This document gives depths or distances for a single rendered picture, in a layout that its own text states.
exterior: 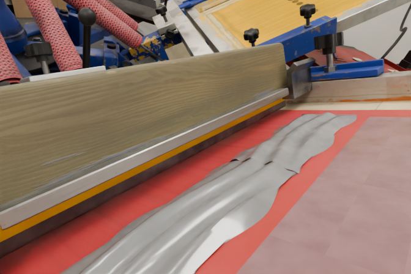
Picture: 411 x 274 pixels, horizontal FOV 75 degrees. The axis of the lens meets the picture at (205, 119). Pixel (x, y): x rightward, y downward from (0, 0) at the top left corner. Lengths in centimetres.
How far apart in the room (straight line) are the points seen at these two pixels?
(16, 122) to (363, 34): 217
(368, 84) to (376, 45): 177
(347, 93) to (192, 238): 36
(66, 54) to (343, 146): 55
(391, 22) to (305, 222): 207
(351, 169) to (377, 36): 201
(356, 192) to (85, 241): 18
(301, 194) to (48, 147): 17
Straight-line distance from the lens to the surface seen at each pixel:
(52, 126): 20
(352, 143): 29
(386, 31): 221
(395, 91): 45
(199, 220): 18
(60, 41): 66
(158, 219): 18
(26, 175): 20
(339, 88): 46
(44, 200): 19
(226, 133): 32
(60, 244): 21
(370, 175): 23
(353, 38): 225
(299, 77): 43
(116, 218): 22
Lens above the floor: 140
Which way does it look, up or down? 33 degrees down
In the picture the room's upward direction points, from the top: 17 degrees clockwise
